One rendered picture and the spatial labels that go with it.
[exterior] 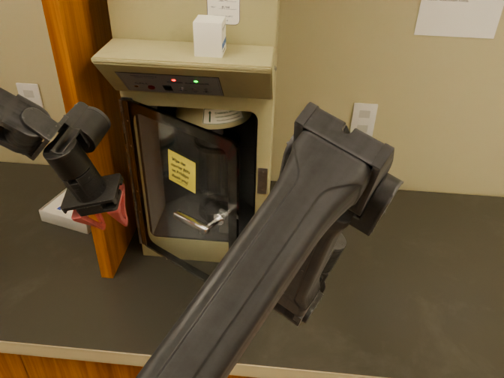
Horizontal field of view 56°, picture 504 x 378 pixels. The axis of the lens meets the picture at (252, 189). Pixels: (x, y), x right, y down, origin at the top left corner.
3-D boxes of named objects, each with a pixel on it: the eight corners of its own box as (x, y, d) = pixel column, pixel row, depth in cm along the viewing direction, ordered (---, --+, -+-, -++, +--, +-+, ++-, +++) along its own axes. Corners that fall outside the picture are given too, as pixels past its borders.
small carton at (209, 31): (199, 47, 89) (198, 14, 86) (226, 49, 89) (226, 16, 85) (193, 56, 85) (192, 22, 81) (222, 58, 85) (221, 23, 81)
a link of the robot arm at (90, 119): (1, 141, 76) (16, 118, 70) (40, 97, 84) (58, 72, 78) (66, 185, 81) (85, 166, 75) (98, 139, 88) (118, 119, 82)
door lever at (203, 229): (190, 208, 101) (189, 199, 100) (224, 226, 97) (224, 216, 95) (172, 220, 98) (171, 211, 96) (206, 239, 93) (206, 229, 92)
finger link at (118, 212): (106, 214, 93) (82, 181, 87) (140, 208, 92) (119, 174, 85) (99, 242, 88) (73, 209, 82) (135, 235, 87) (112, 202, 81)
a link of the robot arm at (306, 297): (280, 149, 44) (384, 211, 41) (312, 112, 47) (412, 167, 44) (253, 301, 81) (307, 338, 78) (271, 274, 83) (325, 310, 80)
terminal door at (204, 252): (145, 242, 122) (124, 96, 99) (238, 298, 107) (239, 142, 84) (142, 244, 121) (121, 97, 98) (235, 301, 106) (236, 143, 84)
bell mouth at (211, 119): (184, 94, 119) (182, 73, 116) (255, 98, 118) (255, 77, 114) (167, 127, 104) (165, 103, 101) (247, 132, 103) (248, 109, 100)
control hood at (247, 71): (118, 85, 98) (110, 37, 93) (274, 94, 96) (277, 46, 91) (97, 109, 89) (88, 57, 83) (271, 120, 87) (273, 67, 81)
